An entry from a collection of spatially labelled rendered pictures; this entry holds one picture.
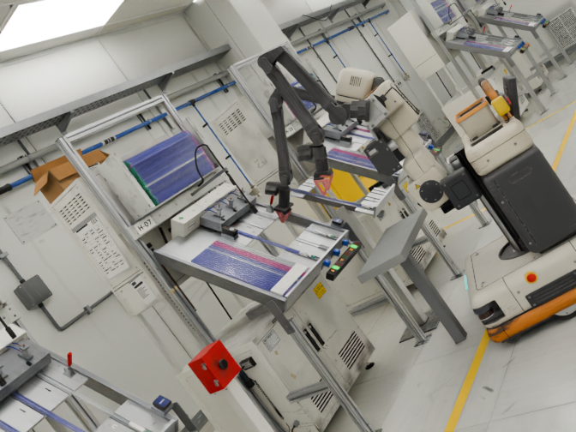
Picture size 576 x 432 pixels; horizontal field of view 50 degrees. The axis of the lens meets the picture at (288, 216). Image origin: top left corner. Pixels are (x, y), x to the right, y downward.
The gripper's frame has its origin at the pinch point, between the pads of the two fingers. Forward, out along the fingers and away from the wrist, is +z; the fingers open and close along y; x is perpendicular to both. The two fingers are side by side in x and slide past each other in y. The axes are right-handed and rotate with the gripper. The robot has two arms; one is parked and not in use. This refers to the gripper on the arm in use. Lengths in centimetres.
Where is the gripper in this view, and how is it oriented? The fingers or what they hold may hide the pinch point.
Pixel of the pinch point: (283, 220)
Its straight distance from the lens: 327.6
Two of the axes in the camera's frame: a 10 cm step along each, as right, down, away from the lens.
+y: -4.8, 4.2, -7.7
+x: 8.8, 2.7, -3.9
